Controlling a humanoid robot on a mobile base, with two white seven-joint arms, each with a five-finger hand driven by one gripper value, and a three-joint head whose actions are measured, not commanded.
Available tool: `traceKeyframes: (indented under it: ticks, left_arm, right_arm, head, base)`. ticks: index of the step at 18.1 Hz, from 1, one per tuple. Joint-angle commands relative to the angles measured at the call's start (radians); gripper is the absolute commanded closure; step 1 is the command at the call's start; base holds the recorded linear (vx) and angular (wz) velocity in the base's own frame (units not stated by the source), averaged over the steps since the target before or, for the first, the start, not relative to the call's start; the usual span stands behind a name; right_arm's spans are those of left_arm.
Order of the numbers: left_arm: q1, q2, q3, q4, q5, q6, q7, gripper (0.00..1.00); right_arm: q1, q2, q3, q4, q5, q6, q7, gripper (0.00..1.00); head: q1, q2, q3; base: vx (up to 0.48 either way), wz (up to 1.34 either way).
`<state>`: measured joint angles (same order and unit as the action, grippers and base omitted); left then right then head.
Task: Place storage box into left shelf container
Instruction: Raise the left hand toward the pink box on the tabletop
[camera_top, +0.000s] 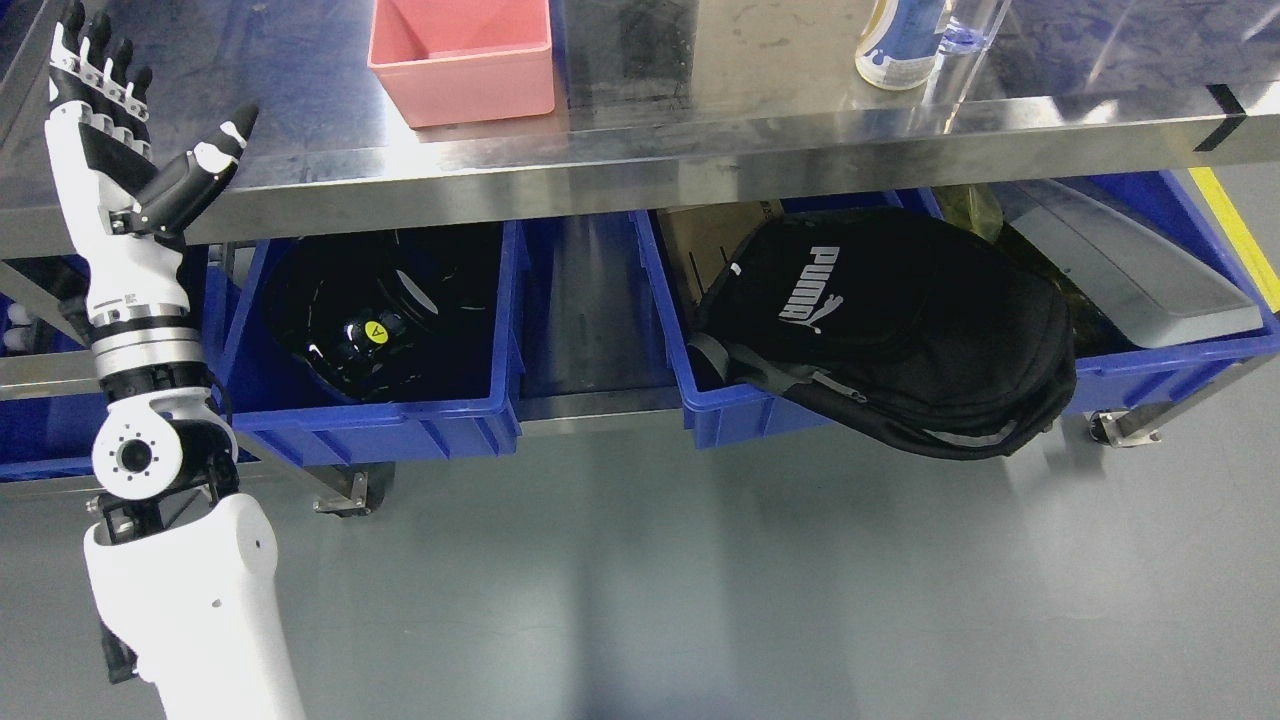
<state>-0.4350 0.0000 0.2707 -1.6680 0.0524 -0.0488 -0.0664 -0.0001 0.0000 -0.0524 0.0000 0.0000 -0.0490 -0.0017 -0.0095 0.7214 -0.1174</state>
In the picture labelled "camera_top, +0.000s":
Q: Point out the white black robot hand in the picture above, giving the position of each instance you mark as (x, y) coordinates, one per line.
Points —
(126, 213)

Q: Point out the pink storage box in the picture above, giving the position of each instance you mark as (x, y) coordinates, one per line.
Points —
(453, 62)

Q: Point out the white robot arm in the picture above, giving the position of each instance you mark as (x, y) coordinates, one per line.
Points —
(182, 563)

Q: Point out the far left blue bin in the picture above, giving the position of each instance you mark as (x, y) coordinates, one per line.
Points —
(52, 437)

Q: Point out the black helmet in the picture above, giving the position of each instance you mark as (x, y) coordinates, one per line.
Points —
(402, 315)

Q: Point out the blue bin with helmet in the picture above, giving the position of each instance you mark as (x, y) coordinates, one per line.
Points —
(278, 403)

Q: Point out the cardboard piece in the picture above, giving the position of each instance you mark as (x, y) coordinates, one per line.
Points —
(701, 239)

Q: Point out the blue bin with backpack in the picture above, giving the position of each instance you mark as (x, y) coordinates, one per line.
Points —
(1121, 380)

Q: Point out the white blue bottle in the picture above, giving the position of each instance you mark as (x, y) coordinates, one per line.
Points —
(898, 49)

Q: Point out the black Puma backpack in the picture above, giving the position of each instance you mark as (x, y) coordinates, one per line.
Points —
(898, 325)

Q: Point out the clear plastic bottle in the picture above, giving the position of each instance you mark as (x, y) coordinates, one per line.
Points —
(970, 32)

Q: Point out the grey plastic cover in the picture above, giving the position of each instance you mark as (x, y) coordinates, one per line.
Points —
(1156, 294)

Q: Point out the steel shelf frame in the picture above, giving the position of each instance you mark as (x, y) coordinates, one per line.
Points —
(663, 103)

